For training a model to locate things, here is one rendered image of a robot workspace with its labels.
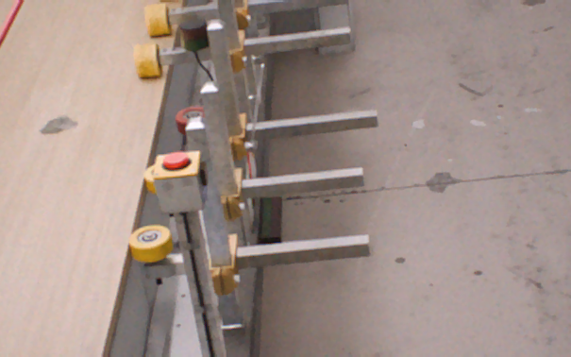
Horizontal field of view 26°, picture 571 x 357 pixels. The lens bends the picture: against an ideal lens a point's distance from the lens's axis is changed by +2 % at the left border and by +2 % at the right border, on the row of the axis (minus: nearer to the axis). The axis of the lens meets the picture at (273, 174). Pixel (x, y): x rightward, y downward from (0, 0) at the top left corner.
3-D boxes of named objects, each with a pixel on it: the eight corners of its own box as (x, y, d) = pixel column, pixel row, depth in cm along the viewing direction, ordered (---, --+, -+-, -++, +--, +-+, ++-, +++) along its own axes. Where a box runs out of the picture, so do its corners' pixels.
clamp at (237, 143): (249, 131, 283) (246, 112, 280) (247, 160, 271) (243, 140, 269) (226, 134, 283) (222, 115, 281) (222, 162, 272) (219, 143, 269)
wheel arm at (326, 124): (377, 124, 277) (376, 107, 275) (378, 130, 274) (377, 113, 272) (191, 144, 281) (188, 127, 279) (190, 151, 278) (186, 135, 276)
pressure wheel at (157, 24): (164, -4, 316) (165, 23, 312) (171, 15, 323) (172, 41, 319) (142, -1, 317) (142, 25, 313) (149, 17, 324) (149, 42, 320)
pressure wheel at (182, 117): (218, 146, 284) (210, 102, 278) (216, 162, 277) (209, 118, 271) (185, 150, 284) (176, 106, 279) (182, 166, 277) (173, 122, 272)
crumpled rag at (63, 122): (73, 115, 284) (70, 106, 283) (81, 126, 279) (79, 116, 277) (35, 127, 281) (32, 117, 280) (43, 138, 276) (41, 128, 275)
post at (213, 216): (244, 329, 240) (206, 113, 216) (243, 340, 237) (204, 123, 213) (226, 331, 240) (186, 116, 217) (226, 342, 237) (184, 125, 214)
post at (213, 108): (252, 277, 264) (218, 78, 241) (252, 286, 261) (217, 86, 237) (237, 279, 264) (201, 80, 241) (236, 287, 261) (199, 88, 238)
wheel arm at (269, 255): (370, 250, 235) (367, 231, 233) (371, 260, 232) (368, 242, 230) (149, 273, 239) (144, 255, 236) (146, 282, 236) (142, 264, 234)
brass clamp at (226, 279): (243, 254, 240) (240, 232, 237) (240, 295, 228) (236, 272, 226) (212, 257, 240) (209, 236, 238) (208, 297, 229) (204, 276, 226)
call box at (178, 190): (208, 192, 196) (200, 150, 192) (205, 214, 190) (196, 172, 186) (165, 196, 197) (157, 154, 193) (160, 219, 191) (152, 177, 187)
